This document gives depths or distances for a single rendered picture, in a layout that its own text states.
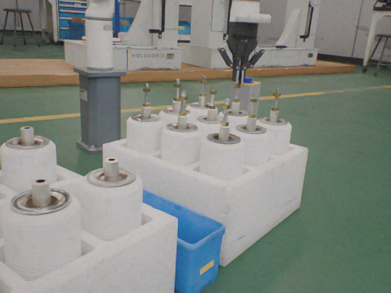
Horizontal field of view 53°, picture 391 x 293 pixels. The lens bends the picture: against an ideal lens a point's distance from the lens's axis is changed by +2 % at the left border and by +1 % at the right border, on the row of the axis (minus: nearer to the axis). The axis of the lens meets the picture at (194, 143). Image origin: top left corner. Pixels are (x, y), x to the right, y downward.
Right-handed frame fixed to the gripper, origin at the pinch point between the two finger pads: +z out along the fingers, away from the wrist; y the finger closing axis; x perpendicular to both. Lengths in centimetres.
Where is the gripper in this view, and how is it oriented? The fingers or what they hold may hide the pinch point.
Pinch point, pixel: (238, 77)
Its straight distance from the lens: 109.1
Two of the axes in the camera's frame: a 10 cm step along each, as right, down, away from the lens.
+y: -9.7, 0.1, -2.4
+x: 2.3, 3.1, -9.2
